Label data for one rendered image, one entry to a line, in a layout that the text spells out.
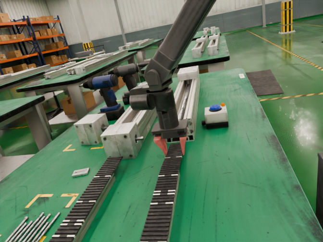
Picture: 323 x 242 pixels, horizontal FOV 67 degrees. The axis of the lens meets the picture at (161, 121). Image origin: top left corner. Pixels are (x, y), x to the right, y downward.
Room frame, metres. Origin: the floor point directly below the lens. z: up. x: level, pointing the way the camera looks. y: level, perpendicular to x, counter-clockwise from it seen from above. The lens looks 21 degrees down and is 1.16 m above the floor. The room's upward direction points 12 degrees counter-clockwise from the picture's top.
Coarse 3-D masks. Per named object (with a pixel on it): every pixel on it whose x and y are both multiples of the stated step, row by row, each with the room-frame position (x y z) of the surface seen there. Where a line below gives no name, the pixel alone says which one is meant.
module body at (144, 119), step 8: (128, 112) 0.95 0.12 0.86; (136, 112) 1.02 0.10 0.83; (144, 112) 0.91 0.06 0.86; (152, 112) 1.01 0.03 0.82; (120, 120) 0.87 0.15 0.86; (128, 120) 0.92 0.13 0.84; (136, 120) 0.84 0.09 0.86; (144, 120) 0.88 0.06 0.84; (152, 120) 0.98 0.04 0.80; (144, 128) 0.88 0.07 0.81; (144, 136) 0.84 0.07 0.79
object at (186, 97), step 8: (184, 80) 1.32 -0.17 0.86; (192, 80) 1.27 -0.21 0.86; (176, 88) 1.17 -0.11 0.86; (184, 88) 1.27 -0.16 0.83; (192, 88) 1.11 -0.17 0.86; (176, 96) 1.04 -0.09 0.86; (184, 96) 1.11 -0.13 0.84; (192, 96) 0.99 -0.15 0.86; (176, 104) 0.95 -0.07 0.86; (184, 104) 0.99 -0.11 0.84; (192, 104) 0.88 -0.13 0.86; (184, 112) 0.89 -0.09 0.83; (192, 112) 0.81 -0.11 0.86; (192, 120) 0.78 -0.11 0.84; (192, 128) 0.75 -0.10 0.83; (192, 136) 0.77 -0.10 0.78
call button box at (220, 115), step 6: (222, 108) 0.84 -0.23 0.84; (210, 114) 0.81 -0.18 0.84; (216, 114) 0.80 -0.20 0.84; (222, 114) 0.80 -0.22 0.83; (210, 120) 0.81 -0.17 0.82; (216, 120) 0.80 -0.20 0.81; (222, 120) 0.80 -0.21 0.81; (210, 126) 0.81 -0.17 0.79; (216, 126) 0.80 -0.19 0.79; (222, 126) 0.80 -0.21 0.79; (228, 126) 0.79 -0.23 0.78
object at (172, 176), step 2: (172, 174) 0.52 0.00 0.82; (174, 174) 0.52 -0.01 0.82; (176, 174) 0.52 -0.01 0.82; (158, 176) 0.52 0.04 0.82; (160, 176) 0.52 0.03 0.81; (162, 176) 0.52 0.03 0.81; (164, 176) 0.52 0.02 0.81; (166, 176) 0.52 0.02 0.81; (168, 176) 0.52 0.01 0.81; (170, 176) 0.52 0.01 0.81; (172, 176) 0.51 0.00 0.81; (174, 176) 0.51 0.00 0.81; (176, 176) 0.51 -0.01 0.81; (158, 178) 0.52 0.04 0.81; (160, 178) 0.51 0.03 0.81; (162, 178) 0.51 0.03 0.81; (164, 178) 0.51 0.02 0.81; (166, 178) 0.51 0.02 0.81; (168, 178) 0.51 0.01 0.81; (170, 178) 0.51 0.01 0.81; (172, 178) 0.50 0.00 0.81; (174, 178) 0.50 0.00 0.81; (176, 178) 0.50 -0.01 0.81
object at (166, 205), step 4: (152, 204) 0.43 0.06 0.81; (156, 204) 0.42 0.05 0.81; (160, 204) 0.42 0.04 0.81; (164, 204) 0.42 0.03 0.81; (168, 204) 0.42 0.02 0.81; (172, 204) 0.41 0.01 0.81; (152, 208) 0.41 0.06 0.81; (156, 208) 0.41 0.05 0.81; (160, 208) 0.41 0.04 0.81; (164, 208) 0.41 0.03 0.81; (168, 208) 0.41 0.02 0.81; (172, 208) 0.40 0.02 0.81
